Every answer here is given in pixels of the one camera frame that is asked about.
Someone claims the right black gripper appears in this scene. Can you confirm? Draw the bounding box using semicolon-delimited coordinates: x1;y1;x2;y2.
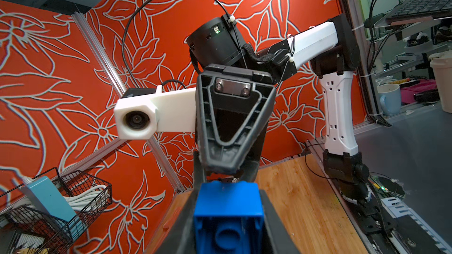
193;64;276;189

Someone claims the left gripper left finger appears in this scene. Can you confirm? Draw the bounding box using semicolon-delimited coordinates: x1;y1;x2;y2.
155;189;198;254

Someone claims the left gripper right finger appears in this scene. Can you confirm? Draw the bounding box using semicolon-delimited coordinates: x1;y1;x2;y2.
260;189;300;254

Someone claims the blue lego brick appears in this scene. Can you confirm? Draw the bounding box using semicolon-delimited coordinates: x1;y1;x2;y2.
193;181;264;254

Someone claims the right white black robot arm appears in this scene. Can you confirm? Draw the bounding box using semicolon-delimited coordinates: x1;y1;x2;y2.
187;14;371;204

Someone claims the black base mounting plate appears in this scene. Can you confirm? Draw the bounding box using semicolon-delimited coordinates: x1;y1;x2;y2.
306;140;452;254

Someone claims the light blue box in basket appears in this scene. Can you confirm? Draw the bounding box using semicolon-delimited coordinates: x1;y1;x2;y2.
20;176;84;242

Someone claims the white mug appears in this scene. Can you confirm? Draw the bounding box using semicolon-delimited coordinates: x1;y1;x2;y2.
377;83;401;115

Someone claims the black keyboard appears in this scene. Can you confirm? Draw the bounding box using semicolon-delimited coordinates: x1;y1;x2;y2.
385;0;452;25

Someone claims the white cable in basket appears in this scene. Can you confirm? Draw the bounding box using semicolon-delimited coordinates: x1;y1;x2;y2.
22;176;108;212

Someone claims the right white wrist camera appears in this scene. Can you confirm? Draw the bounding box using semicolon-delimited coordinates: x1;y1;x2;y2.
114;86;196;140

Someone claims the black wire wall basket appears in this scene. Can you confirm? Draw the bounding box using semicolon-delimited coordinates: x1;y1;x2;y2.
1;171;113;254

